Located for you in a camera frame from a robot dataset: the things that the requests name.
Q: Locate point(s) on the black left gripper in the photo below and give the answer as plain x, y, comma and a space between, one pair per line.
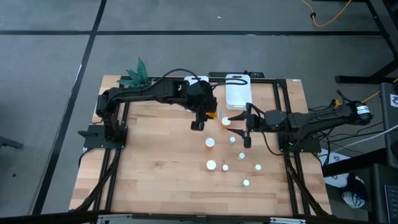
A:
202, 98

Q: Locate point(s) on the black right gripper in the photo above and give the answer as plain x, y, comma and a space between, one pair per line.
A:
256, 123

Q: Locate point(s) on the small white-capped pill bottle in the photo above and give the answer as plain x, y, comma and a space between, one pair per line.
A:
241, 155
232, 139

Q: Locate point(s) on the small green-white vial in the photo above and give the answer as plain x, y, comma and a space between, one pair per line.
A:
258, 167
225, 167

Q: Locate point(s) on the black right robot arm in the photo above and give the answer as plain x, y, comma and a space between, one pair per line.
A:
311, 119

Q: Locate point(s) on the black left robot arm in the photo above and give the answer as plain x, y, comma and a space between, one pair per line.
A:
140, 95

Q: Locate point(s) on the white plastic bin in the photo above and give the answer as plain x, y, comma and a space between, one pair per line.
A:
188, 79
237, 96

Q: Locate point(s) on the small green pill bottle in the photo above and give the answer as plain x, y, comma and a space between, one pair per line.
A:
246, 182

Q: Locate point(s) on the green snake plant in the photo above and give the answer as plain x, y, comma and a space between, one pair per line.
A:
138, 76

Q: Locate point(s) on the white printed sheet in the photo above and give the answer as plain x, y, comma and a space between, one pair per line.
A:
342, 180

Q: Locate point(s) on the white and blue cloth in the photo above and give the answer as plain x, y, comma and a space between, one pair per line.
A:
353, 199

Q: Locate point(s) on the grey computer case with logo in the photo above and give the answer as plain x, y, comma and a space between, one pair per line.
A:
390, 130

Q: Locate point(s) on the black furniture foot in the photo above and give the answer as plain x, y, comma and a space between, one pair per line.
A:
9, 142

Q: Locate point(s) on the black desk leg frame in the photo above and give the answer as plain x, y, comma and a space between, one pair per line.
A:
357, 79

